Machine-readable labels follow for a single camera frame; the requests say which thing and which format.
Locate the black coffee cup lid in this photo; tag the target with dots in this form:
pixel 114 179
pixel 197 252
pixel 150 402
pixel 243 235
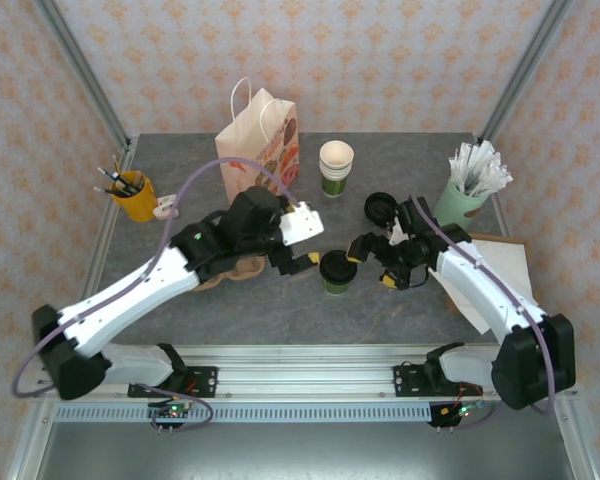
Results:
pixel 337 265

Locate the brown cardboard cup carrier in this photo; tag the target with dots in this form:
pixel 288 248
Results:
pixel 250 270

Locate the donut print paper bag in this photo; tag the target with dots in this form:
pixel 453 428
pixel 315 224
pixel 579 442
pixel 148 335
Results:
pixel 245 135

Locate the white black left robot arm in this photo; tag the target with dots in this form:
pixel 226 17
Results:
pixel 135 300

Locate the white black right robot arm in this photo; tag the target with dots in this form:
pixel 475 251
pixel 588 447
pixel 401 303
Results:
pixel 485 295

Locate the stack of black lids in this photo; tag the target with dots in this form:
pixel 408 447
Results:
pixel 379 207

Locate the mint green holder cup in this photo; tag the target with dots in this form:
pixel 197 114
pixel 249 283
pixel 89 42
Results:
pixel 455 207

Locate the white paper napkins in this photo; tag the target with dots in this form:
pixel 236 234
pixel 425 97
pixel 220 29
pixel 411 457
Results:
pixel 505 270

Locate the small white pink box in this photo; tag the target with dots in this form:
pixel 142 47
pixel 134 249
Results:
pixel 165 207

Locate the stack of green paper cups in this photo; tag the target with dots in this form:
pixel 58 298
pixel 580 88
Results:
pixel 336 155

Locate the bundle of wrapped straws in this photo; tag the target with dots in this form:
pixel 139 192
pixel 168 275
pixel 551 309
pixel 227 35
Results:
pixel 480 165

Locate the yellow pen cup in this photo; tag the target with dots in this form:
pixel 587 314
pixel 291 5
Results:
pixel 137 205

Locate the wooden stick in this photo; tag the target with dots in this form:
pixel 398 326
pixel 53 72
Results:
pixel 137 181

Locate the right circuit board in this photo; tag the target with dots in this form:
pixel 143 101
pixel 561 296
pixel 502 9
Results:
pixel 462 411

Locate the circuit board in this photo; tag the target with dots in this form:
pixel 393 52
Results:
pixel 172 411
pixel 462 411

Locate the grey metal plate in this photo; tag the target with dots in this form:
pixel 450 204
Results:
pixel 305 450

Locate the left circuit board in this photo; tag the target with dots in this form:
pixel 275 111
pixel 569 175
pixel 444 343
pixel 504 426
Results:
pixel 172 411

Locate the black right mount plate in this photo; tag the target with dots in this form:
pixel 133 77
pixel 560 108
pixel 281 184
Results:
pixel 405 380

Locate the black mount plate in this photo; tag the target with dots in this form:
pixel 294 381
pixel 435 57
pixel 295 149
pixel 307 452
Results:
pixel 405 380
pixel 205 375

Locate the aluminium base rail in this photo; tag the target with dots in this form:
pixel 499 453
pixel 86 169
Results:
pixel 305 372

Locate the black left mount plate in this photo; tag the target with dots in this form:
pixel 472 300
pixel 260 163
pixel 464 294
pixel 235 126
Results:
pixel 205 375

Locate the right aluminium frame post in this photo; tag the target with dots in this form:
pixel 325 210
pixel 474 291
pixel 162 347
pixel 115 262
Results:
pixel 525 70

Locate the aluminium frame post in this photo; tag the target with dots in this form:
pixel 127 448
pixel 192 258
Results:
pixel 80 65
pixel 525 70

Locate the left aluminium frame post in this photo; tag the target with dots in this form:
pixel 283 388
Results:
pixel 80 65

